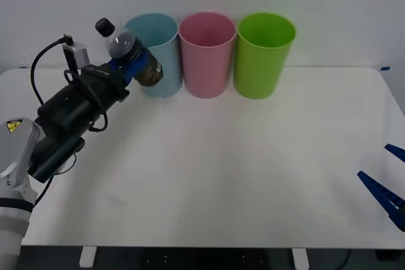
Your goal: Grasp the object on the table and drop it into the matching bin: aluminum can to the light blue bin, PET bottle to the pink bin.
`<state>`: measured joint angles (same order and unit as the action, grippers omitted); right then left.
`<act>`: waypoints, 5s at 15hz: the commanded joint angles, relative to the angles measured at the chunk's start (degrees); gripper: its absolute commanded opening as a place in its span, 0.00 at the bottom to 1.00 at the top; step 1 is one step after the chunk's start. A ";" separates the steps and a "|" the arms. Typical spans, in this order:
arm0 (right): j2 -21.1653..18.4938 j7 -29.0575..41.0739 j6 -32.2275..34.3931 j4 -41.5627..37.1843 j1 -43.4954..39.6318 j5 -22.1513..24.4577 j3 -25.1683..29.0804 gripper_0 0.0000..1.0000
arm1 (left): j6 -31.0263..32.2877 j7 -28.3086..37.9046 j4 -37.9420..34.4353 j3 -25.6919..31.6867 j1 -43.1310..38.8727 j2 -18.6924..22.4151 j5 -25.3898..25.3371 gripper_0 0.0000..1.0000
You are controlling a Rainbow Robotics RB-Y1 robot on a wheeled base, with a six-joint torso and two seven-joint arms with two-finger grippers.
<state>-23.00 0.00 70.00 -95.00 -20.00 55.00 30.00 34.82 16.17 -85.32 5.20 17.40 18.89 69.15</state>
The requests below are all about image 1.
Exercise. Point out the dark plastic bottle black cap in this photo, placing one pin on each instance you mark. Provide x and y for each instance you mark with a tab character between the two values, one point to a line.
123	44

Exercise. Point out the pink plastic bin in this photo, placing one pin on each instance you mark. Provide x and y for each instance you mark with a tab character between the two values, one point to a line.
207	67

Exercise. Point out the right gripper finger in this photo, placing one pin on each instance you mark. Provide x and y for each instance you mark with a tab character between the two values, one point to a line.
381	192
397	151

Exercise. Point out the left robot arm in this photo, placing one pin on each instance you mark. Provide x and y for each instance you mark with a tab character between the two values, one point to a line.
60	112

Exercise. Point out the pale blue plastic bin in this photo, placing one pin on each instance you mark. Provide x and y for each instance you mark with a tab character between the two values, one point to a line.
167	58

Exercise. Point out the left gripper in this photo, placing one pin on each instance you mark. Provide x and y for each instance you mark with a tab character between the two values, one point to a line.
106	85

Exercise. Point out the white table leg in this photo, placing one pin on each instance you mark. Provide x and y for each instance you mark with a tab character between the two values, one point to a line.
300	259
87	256

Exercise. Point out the green plastic bin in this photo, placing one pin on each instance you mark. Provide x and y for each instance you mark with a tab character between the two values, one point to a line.
262	67

